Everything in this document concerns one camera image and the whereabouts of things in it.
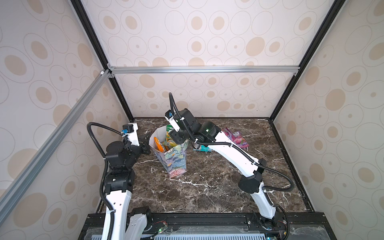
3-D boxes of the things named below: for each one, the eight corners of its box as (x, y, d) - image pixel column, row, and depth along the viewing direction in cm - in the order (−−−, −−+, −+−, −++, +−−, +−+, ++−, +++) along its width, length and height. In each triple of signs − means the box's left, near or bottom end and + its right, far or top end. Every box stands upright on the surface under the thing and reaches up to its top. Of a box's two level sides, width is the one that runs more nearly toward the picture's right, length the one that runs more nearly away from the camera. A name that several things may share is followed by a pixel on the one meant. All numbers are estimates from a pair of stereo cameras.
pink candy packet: (239, 152, 102) (241, 149, 99) (228, 136, 111) (229, 132, 108) (249, 149, 104) (251, 145, 101) (237, 133, 113) (238, 129, 110)
